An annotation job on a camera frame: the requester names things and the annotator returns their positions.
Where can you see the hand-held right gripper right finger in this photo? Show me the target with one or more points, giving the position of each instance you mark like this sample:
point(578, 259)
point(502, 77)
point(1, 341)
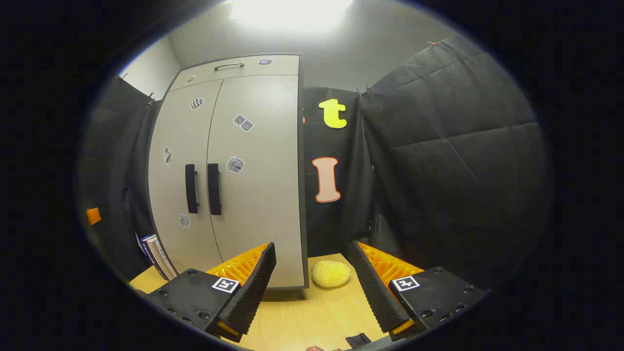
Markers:
point(375, 287)

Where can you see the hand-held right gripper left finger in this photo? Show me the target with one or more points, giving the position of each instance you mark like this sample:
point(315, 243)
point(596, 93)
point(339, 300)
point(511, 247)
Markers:
point(253, 287)

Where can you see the black and white book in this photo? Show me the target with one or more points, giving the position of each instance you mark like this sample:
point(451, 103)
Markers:
point(165, 261)

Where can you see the black backdrop cloth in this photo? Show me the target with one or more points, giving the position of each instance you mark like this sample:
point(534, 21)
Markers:
point(438, 146)

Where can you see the blue book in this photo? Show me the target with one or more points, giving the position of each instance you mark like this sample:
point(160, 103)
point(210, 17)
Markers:
point(144, 246)

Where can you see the cabinet door with cube stickers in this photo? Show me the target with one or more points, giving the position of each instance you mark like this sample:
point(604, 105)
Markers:
point(263, 195)

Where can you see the grey double-door shoe cabinet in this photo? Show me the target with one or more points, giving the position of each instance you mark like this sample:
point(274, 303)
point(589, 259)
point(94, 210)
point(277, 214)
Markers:
point(302, 195)

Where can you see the ceiling light panel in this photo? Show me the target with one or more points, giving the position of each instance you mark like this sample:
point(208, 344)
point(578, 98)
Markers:
point(292, 12)

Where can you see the yellow sponge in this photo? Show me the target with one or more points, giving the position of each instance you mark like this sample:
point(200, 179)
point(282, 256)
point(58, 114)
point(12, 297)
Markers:
point(330, 274)

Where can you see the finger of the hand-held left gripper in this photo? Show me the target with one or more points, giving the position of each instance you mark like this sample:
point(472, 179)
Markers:
point(93, 216)

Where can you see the beige book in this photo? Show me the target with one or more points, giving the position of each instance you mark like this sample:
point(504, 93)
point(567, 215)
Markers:
point(155, 253)

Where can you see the grey cabinet drawer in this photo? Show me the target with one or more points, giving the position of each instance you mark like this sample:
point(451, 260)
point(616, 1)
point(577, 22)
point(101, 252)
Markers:
point(253, 73)

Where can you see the cabinet door with checkered sticker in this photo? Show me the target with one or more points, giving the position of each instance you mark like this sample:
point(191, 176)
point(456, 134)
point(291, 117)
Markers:
point(175, 185)

